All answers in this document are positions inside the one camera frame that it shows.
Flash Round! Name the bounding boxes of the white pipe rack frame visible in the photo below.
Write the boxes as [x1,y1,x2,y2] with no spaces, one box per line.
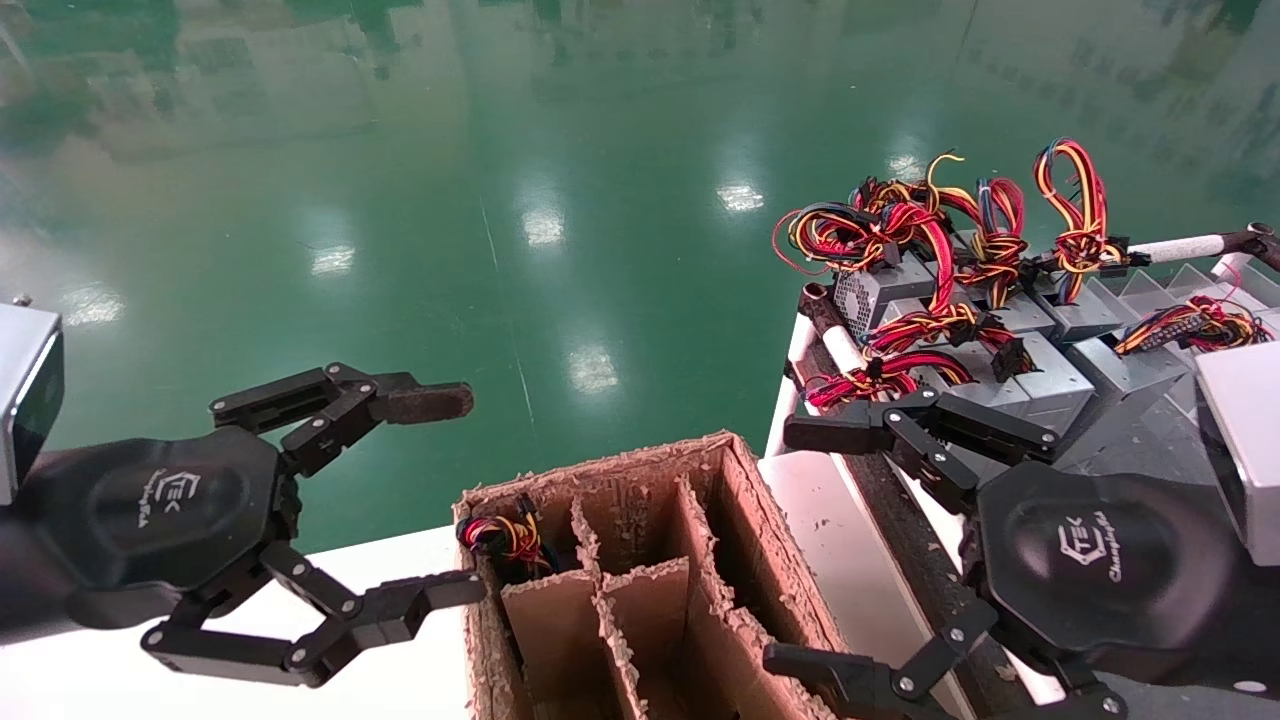
[763,222,1280,720]

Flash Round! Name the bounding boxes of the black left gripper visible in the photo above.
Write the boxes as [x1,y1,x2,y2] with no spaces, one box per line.
[20,362,488,689]

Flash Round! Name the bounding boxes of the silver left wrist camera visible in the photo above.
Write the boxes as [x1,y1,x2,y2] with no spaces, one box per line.
[0,300,65,506]

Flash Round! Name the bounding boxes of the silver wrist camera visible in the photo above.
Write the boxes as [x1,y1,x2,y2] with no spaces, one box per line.
[1195,342,1280,568]
[0,300,65,506]

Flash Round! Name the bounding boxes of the cardboard divider insert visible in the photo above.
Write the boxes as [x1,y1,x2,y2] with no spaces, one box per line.
[500,475,831,720]

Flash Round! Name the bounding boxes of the grey power supply with wires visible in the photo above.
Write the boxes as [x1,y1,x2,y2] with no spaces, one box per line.
[775,150,966,339]
[1033,138,1131,346]
[1065,295,1273,471]
[865,303,1098,446]
[803,348,1031,431]
[458,495,561,581]
[940,178,1056,336]

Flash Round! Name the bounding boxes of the dark grey rack shelf panel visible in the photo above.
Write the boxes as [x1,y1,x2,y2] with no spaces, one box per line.
[1050,390,1216,501]

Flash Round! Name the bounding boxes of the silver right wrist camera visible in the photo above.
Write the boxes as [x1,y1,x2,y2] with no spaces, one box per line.
[1195,342,1280,568]

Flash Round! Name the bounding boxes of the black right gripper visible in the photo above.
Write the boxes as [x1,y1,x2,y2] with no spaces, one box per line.
[763,388,1280,720]

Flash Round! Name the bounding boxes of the frayed brown cardboard box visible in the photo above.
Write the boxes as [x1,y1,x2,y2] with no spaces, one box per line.
[455,430,851,720]

